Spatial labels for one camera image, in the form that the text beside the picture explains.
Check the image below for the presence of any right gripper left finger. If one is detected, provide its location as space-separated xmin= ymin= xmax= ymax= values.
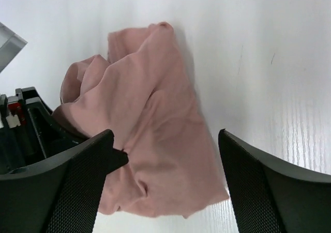
xmin=1 ymin=130 xmax=114 ymax=232

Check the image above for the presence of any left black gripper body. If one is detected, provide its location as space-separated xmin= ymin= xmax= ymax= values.
xmin=1 ymin=87 xmax=87 ymax=173

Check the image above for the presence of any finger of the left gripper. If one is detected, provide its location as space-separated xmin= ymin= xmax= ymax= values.
xmin=106 ymin=148 xmax=129 ymax=174

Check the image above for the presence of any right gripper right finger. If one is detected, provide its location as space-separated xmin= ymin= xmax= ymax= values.
xmin=218 ymin=129 xmax=330 ymax=233

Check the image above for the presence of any pink t shirt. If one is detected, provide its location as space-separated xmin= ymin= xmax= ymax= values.
xmin=53 ymin=22 xmax=229 ymax=217

